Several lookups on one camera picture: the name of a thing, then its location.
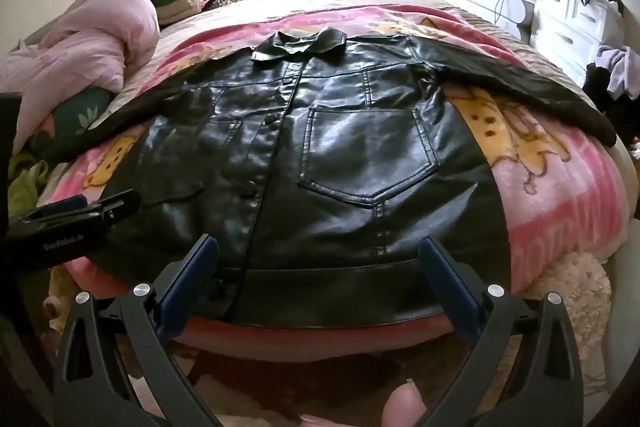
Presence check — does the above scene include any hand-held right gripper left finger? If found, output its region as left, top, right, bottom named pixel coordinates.
left=52, top=234, right=223, bottom=427

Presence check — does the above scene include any pink bear printed blanket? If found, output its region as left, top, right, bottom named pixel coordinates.
left=40, top=4, right=631, bottom=364

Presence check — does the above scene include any pale pink quilt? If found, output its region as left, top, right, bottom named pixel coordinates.
left=0, top=0, right=161, bottom=158

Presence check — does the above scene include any cream plush blanket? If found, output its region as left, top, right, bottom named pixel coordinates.
left=520, top=251, right=615, bottom=400

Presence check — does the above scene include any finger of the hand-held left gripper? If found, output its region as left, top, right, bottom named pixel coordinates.
left=20, top=195, right=101, bottom=228
left=85, top=189, right=142, bottom=230

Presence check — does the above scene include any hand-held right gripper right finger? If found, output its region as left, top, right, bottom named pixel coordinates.
left=417, top=238, right=586, bottom=427

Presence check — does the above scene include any white drawer dresser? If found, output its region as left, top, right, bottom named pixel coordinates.
left=529, top=0, right=626, bottom=74

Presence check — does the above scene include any green leaf patterned pillow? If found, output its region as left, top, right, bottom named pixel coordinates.
left=42, top=86, right=121, bottom=158

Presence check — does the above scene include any dark clothing heap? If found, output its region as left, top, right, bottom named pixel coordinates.
left=584, top=62, right=640, bottom=144

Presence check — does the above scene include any white rounded cabinet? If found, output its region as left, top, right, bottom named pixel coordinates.
left=441, top=0, right=534, bottom=38

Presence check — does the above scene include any black leather jacket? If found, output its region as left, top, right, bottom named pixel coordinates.
left=50, top=26, right=618, bottom=329

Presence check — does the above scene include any person's right hand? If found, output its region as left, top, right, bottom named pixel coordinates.
left=300, top=382, right=431, bottom=427

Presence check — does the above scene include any yellow green cloth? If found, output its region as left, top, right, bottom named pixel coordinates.
left=7, top=152, right=52, bottom=219

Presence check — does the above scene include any lavender cloth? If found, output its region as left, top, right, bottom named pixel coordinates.
left=595, top=45, right=640, bottom=101

